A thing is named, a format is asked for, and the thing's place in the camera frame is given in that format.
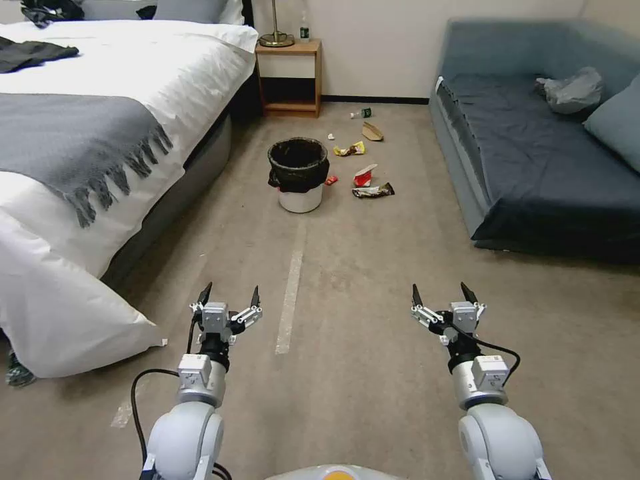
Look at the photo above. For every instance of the red white carton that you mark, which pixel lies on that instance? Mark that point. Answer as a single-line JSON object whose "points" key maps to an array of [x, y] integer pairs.
{"points": [[363, 176]]}

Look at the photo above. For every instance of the small red wrapper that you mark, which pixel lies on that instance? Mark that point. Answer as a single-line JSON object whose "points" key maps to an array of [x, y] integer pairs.
{"points": [[331, 179]]}

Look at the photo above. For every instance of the white round trash can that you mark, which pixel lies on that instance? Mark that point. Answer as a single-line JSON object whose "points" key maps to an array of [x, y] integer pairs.
{"points": [[300, 202]]}

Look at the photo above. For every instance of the white duvet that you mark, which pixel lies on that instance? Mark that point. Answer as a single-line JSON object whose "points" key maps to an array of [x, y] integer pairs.
{"points": [[175, 75]]}

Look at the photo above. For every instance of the black bin liner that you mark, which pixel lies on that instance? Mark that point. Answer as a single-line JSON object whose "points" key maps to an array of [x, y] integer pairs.
{"points": [[300, 172]]}

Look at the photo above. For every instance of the yellow red snack wrapper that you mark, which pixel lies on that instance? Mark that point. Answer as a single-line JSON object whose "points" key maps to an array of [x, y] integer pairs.
{"points": [[350, 149]]}

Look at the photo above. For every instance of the blue grey sofa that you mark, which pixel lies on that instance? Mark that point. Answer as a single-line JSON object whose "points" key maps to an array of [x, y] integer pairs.
{"points": [[500, 45]]}

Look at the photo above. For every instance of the blue cushion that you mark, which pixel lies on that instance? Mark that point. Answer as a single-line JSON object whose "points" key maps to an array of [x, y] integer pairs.
{"points": [[617, 120]]}

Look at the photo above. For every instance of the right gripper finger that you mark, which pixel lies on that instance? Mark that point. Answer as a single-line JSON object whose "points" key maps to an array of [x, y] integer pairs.
{"points": [[424, 314], [472, 296]]}

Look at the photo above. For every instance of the crumpled black garment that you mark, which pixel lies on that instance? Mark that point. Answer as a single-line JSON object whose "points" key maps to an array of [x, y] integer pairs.
{"points": [[52, 10]]}

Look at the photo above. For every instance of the teal patterned cloth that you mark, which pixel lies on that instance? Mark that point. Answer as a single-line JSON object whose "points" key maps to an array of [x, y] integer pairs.
{"points": [[20, 372]]}

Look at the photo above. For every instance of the brown cardboard box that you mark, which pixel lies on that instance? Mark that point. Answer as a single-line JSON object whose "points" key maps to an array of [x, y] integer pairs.
{"points": [[372, 131]]}

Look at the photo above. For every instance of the white robot front shell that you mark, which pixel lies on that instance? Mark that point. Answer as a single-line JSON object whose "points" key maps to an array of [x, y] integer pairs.
{"points": [[327, 472]]}

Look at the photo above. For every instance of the grey plastic bag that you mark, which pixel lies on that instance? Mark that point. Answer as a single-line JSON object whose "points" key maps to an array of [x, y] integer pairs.
{"points": [[575, 90]]}

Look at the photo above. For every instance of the grey pillow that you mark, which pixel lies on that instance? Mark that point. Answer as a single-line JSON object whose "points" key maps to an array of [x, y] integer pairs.
{"points": [[195, 9]]}

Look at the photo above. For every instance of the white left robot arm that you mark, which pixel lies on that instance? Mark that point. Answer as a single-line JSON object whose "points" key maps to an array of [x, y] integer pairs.
{"points": [[187, 440]]}

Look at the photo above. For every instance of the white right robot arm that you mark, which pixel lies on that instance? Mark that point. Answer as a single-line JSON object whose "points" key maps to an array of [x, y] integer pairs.
{"points": [[500, 440]]}

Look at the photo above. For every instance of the grey fringed throw blanket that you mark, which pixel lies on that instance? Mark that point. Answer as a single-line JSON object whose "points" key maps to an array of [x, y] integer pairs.
{"points": [[65, 135]]}

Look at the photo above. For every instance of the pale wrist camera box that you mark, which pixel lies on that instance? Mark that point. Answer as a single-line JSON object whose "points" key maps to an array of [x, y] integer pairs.
{"points": [[463, 316], [215, 317]]}

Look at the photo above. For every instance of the dark blue sofa cover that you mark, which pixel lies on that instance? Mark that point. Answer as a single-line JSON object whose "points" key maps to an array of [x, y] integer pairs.
{"points": [[530, 150]]}

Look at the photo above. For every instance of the wooden nightstand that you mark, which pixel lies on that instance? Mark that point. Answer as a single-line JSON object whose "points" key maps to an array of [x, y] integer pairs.
{"points": [[287, 55]]}

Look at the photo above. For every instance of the dark brown snack wrapper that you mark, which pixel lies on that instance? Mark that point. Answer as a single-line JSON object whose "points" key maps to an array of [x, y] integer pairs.
{"points": [[372, 191]]}

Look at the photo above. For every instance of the dark headboard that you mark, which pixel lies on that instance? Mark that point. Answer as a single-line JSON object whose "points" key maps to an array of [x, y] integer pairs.
{"points": [[250, 12]]}

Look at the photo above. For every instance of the long pale floor tape strip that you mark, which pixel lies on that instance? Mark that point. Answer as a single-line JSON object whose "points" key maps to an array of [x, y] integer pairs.
{"points": [[290, 290]]}

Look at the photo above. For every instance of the brass table lamp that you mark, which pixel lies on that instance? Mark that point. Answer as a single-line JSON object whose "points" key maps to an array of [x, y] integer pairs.
{"points": [[276, 39]]}

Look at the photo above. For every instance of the clear bottle green label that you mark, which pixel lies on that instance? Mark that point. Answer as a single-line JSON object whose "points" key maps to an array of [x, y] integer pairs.
{"points": [[304, 31]]}

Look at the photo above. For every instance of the small bottle green label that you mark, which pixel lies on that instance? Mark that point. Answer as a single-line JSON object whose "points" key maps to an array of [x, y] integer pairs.
{"points": [[365, 112]]}

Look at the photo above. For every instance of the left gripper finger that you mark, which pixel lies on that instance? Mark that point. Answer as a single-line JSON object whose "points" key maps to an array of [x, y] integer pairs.
{"points": [[247, 315], [200, 305]]}

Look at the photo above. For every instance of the grey bed base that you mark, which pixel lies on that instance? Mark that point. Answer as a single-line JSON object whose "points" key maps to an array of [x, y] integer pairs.
{"points": [[170, 200]]}

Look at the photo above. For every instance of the flat black garment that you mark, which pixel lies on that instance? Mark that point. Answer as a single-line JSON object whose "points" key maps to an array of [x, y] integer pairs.
{"points": [[30, 52]]}

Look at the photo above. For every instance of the short pale floor tape piece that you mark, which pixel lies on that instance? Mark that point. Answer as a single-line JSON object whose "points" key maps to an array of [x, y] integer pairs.
{"points": [[121, 414]]}

